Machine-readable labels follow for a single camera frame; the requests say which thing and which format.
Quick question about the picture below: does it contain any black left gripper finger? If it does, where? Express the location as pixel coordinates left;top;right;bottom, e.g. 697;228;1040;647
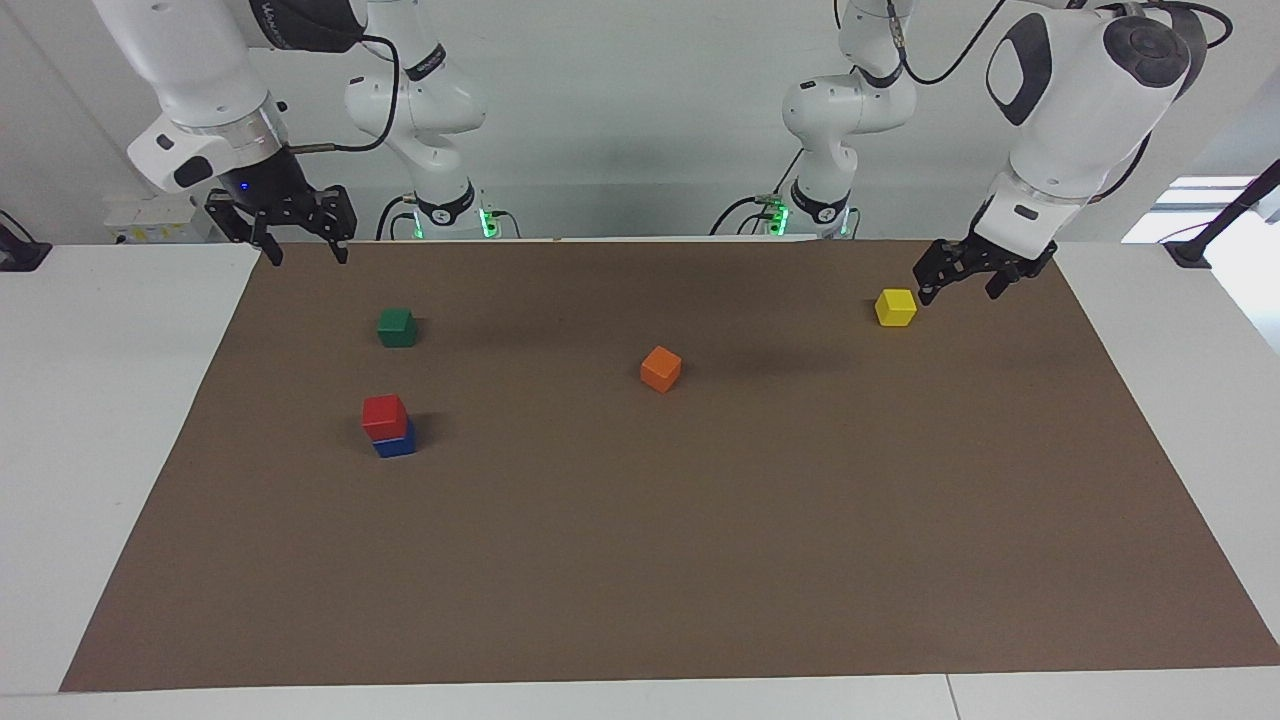
913;240;967;307
985;262;1036;301

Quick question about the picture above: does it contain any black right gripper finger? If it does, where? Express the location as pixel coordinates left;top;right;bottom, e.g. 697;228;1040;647
312;185;358;264
205;195;284;267

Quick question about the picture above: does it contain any red wooden block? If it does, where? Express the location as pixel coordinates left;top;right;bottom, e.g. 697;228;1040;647
362;394;409;442

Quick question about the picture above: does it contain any orange wooden block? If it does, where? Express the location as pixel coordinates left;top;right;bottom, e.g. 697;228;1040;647
640;346;683;393

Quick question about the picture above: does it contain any white power strip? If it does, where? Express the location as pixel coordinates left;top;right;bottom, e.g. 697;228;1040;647
104;195;217;245

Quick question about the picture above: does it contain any brown table mat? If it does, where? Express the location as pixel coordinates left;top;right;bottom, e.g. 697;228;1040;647
60;238;1280;693

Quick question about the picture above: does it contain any black right base cable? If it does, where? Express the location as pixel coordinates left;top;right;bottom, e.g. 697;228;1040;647
376;193;417;241

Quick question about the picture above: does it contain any black base cable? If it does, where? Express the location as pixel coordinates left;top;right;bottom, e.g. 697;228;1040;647
710;148;804;238
376;193;417;241

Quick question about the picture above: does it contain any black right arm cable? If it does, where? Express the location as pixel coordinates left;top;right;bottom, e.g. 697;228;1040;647
290;30;403;156

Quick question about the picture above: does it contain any black left base cable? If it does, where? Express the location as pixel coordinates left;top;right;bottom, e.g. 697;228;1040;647
710;148;804;238

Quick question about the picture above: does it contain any black camera stand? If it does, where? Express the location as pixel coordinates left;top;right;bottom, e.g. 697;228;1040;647
1163;158;1280;269

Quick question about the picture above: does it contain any black clamp mount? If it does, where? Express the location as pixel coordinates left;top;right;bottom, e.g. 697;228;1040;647
0;210;53;273

